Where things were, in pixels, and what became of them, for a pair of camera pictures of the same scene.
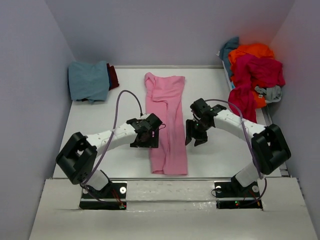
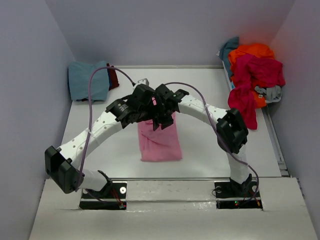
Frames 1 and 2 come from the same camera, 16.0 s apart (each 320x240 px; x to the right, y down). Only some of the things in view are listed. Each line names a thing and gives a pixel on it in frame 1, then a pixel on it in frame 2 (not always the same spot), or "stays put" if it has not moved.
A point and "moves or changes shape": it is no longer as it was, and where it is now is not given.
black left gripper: x=152 y=143 to x=139 y=119
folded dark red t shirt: x=113 y=79 stays put
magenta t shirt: x=248 y=73 stays put
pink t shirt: x=165 y=98 moves or changes shape
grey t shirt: x=273 y=94 stays put
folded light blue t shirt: x=88 y=81 stays put
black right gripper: x=190 y=124 to x=165 y=123
